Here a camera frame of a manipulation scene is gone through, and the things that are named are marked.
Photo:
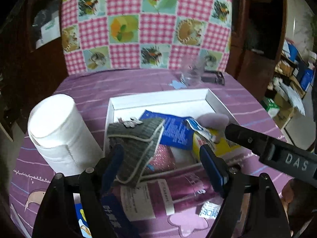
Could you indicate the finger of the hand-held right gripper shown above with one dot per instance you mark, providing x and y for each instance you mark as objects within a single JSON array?
[{"x": 247, "y": 138}]

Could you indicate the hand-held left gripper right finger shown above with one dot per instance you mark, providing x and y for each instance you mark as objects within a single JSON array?
[{"x": 213, "y": 171}]

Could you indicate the black phone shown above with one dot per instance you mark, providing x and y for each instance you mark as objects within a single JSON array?
[{"x": 213, "y": 78}]

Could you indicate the person's right hand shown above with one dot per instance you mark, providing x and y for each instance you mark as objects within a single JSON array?
[{"x": 291, "y": 191}]

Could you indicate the pink packet with white label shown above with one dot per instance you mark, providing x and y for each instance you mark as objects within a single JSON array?
[{"x": 146, "y": 200}]

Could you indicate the white tissue roll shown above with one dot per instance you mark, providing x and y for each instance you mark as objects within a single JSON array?
[{"x": 57, "y": 133}]

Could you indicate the dark wooden glass-door cabinet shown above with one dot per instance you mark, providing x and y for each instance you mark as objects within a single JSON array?
[{"x": 27, "y": 42}]

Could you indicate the grey plaid cloth pouch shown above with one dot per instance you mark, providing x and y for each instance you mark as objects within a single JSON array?
[{"x": 138, "y": 143}]

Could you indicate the purple makeup sponge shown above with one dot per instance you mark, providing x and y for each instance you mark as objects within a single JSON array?
[{"x": 213, "y": 120}]

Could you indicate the white and green box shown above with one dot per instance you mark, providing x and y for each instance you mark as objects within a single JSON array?
[{"x": 50, "y": 33}]

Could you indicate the clear glass cup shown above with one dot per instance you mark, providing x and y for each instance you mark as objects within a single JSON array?
[{"x": 192, "y": 72}]

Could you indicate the white shallow box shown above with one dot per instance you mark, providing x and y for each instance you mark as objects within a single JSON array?
[{"x": 158, "y": 104}]

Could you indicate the pink glitter sponge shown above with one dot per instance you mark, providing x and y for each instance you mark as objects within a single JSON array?
[{"x": 162, "y": 157}]

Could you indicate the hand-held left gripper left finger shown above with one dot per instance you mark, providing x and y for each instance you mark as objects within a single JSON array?
[{"x": 115, "y": 163}]

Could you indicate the green and white carton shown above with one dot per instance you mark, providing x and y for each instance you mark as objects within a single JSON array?
[{"x": 271, "y": 106}]

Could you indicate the blue storage box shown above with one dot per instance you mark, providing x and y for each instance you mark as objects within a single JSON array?
[{"x": 306, "y": 79}]

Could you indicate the pink checkered chair cover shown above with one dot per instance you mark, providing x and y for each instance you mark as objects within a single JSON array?
[{"x": 143, "y": 24}]

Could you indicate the yellow tissue pack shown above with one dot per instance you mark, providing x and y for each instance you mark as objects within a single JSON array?
[{"x": 223, "y": 146}]

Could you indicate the small blue white sachet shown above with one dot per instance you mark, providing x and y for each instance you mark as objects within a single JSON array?
[{"x": 209, "y": 209}]

